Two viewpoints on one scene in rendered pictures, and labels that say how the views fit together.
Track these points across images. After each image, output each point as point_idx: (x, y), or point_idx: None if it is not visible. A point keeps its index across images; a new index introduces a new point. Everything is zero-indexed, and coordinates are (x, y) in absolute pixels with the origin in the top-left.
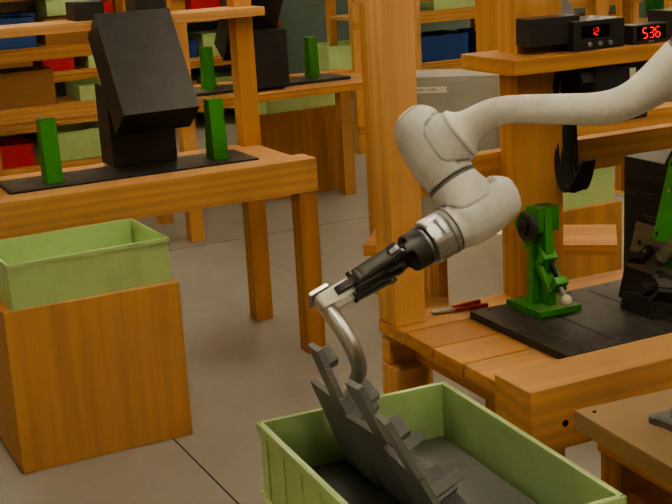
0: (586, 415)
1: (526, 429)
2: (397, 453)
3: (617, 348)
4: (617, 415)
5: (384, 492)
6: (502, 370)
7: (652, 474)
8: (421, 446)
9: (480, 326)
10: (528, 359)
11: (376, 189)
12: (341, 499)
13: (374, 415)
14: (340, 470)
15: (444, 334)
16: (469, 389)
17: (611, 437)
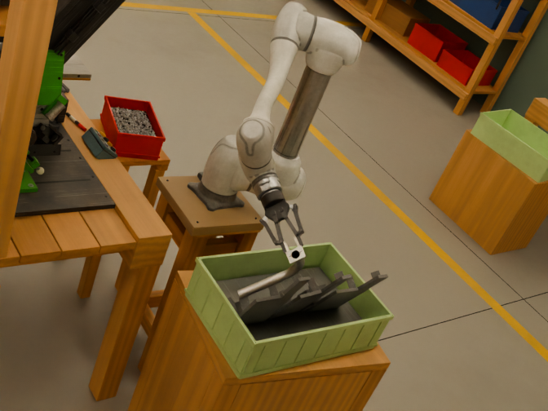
0: (201, 226)
1: (163, 253)
2: (368, 285)
3: (107, 183)
4: (201, 217)
5: (265, 320)
6: (117, 234)
7: (247, 231)
8: None
9: (23, 218)
10: (100, 218)
11: (1, 169)
12: (346, 324)
13: (378, 277)
14: None
15: (34, 239)
16: (57, 259)
17: (222, 227)
